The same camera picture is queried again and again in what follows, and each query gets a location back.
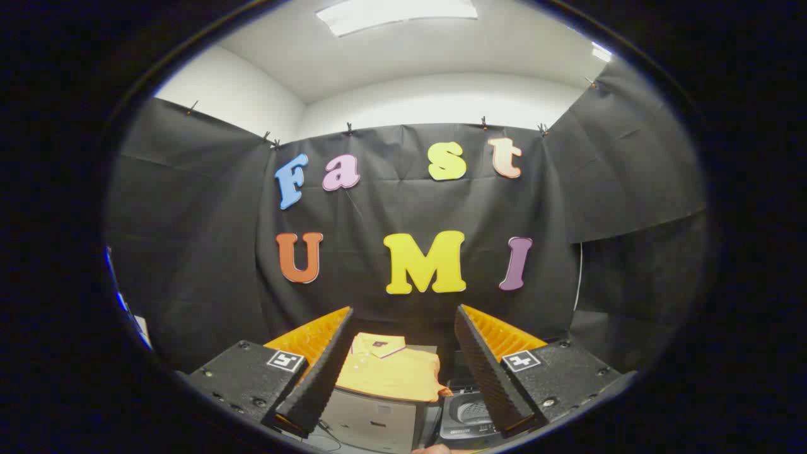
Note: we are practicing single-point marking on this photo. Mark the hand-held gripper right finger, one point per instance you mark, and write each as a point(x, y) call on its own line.
point(485, 372)

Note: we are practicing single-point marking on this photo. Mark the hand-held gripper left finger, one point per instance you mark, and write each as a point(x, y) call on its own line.
point(321, 378)

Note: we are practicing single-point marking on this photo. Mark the grey washing machine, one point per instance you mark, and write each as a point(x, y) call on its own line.
point(466, 419)

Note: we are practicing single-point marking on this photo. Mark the orange polo shirt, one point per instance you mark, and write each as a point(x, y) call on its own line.
point(391, 375)

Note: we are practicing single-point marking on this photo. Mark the grey cabinet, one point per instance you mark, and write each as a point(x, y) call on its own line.
point(372, 422)

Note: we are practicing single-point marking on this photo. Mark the black backdrop cloth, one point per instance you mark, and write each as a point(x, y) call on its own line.
point(391, 208)

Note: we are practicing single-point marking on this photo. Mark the row of black clips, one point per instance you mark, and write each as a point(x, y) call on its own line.
point(348, 129)

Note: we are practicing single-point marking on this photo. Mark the small ceiling light panel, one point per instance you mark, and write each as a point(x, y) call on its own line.
point(601, 52)

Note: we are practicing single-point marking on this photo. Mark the large ceiling light panel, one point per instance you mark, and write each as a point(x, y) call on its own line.
point(397, 14)

